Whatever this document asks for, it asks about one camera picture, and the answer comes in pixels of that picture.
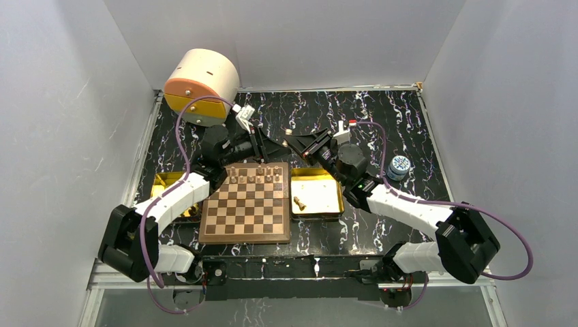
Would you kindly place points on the wooden chessboard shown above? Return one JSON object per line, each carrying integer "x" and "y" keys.
{"x": 248, "y": 213}

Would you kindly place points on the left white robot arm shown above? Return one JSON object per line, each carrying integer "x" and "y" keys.
{"x": 131, "y": 239}

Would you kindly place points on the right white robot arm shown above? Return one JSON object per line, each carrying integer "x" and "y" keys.
{"x": 461, "y": 243}

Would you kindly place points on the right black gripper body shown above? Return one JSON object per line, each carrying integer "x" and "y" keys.
{"x": 321, "y": 150}

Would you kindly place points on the gold tin with light pieces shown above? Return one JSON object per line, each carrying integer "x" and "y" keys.
{"x": 319, "y": 191}

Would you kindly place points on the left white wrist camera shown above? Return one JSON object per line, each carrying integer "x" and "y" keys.
{"x": 243, "y": 116}

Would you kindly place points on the gold tin with dark pieces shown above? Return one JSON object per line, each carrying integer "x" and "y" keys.
{"x": 162, "y": 182}

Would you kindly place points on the small blue white jar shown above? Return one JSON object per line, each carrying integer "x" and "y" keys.
{"x": 398, "y": 168}

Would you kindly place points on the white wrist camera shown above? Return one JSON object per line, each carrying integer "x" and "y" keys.
{"x": 243, "y": 116}
{"x": 344, "y": 130}

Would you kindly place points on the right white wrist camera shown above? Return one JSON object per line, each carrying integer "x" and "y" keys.
{"x": 344, "y": 130}

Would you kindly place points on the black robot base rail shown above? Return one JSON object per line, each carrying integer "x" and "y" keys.
{"x": 366, "y": 278}

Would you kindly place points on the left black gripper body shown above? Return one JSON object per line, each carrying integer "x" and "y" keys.
{"x": 252, "y": 146}

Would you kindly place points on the round cream drawer box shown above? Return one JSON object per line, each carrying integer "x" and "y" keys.
{"x": 202, "y": 72}

